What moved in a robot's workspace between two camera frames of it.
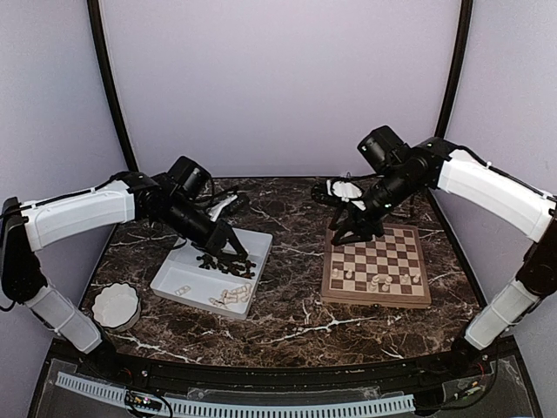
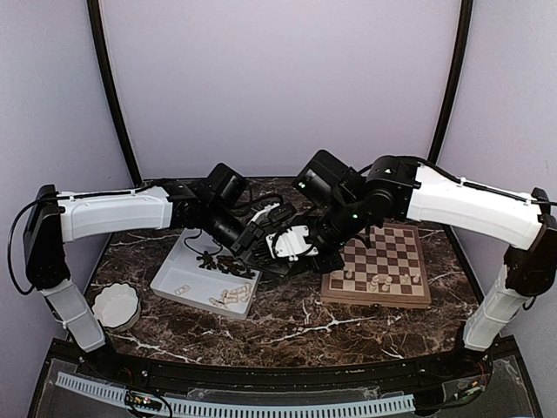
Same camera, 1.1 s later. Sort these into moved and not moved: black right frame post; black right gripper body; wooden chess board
Moved: black right gripper body
Not moved: black right frame post; wooden chess board
